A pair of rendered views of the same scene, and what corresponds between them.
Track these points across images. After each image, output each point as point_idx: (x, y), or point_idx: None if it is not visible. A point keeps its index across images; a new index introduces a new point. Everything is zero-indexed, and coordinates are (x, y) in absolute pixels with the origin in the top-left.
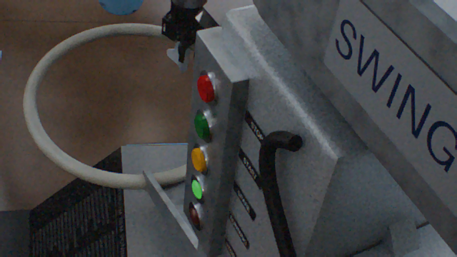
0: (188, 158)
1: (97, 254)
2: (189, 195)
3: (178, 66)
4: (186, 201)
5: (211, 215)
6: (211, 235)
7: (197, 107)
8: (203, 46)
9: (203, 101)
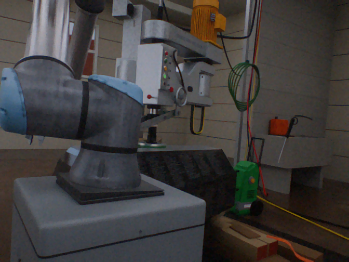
0: (161, 73)
1: None
2: (162, 81)
3: (43, 140)
4: (161, 84)
5: (167, 78)
6: (167, 82)
7: (163, 59)
8: (164, 47)
9: (164, 56)
